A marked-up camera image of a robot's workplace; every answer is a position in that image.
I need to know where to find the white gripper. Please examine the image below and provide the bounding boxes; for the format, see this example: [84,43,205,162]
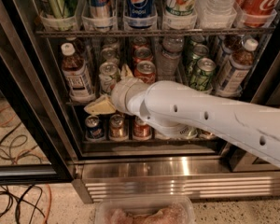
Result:
[84,63,149,115]

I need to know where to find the blue pepsi can bottom shelf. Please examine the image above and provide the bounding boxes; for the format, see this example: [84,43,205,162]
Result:
[85,115,105,139]

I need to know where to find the pepsi can top shelf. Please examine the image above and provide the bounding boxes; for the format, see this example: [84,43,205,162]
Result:
[126,0,153,28]

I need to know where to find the green can shelf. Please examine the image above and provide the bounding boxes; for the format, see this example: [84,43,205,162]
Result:
[179,126,198,139]
[36,0,78,20]

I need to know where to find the green can top shelf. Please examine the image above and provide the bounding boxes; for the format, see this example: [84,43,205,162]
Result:
[36,0,78,20]

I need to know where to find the coca-cola can top shelf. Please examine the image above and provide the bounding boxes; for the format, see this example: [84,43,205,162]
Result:
[236,0,278,28]

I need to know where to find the clear water bottle middle shelf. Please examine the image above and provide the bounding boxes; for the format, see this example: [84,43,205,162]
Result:
[157,36,184,76]

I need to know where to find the right iced tea bottle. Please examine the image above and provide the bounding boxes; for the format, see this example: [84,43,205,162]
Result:
[217,36,259,92]

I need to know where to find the red bull can top shelf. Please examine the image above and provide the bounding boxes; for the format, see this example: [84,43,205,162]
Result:
[90,0,112,19]

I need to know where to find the left iced tea bottle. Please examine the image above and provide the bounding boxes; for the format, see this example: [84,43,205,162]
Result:
[61,43,92,97]

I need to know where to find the brown can bottom shelf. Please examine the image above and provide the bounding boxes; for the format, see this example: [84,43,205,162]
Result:
[109,114,127,139]

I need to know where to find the red can bottom shelf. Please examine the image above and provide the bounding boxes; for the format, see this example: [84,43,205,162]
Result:
[133,117,151,138]

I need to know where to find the green can bottom shelf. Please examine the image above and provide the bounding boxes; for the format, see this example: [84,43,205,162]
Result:
[179,126,198,139]

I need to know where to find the stainless steel fridge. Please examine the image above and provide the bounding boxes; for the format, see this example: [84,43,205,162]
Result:
[0,0,280,203]

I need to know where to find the red coca-cola can front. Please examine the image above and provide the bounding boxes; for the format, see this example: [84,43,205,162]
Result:
[134,61,156,84]

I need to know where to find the orange cable on floor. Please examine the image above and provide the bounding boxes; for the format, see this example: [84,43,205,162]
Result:
[0,105,52,224]

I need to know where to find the white 7up can front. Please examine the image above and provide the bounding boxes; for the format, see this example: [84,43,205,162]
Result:
[99,62,120,94]

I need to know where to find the black cable on floor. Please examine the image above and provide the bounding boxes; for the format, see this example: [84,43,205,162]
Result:
[0,98,47,224]

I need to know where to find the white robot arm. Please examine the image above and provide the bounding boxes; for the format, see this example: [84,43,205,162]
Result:
[85,76,280,168]

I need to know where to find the green ginger ale can front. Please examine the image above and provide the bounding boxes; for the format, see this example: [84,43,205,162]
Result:
[189,58,216,91]

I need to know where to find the clear plastic food container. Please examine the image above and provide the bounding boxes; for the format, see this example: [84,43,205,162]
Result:
[94,195,196,224]

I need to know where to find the iced tea bottle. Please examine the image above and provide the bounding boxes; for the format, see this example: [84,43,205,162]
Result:
[217,36,259,92]
[61,43,92,97]

